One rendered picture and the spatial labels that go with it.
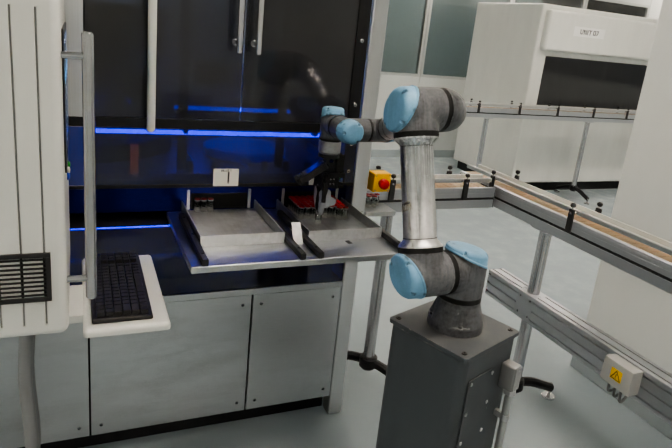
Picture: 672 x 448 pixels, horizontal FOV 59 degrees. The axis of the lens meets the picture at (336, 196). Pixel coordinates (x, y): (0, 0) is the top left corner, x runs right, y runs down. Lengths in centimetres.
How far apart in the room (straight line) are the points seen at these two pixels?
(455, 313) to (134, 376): 118
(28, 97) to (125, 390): 124
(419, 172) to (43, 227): 87
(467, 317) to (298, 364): 97
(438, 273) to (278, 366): 105
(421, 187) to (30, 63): 91
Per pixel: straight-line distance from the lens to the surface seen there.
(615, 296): 312
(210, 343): 226
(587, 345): 245
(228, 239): 181
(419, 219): 150
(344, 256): 180
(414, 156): 150
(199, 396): 237
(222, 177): 202
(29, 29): 135
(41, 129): 137
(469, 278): 158
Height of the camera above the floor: 155
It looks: 16 degrees down
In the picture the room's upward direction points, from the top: 6 degrees clockwise
